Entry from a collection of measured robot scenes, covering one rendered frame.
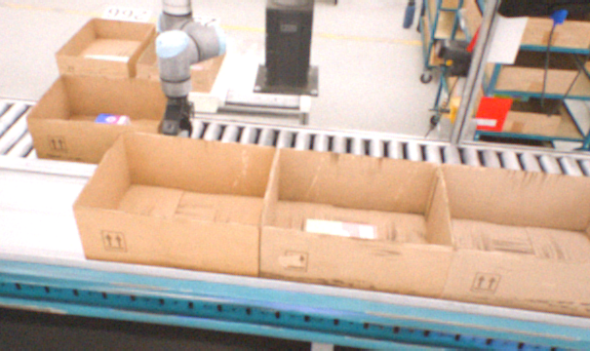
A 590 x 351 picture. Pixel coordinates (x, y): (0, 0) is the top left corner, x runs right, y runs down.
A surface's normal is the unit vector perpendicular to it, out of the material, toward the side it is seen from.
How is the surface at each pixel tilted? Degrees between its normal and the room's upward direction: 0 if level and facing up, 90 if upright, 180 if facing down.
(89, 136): 90
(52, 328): 0
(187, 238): 90
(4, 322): 0
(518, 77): 91
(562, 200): 90
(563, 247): 1
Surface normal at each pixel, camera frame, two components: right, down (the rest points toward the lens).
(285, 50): -0.05, 0.61
